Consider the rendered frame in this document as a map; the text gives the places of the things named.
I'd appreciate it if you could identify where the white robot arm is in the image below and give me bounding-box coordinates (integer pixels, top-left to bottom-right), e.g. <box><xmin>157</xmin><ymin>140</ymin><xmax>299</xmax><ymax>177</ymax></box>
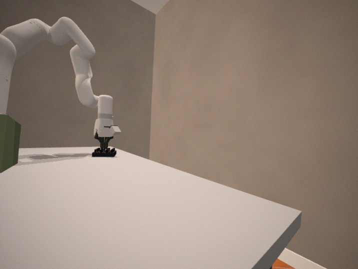
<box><xmin>0</xmin><ymin>17</ymin><xmax>114</xmax><ymax>119</ymax></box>

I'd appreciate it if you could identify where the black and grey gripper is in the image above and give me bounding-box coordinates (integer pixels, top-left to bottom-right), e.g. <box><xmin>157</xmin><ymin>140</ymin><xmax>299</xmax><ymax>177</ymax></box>
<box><xmin>94</xmin><ymin>118</ymin><xmax>114</xmax><ymax>149</ymax></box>

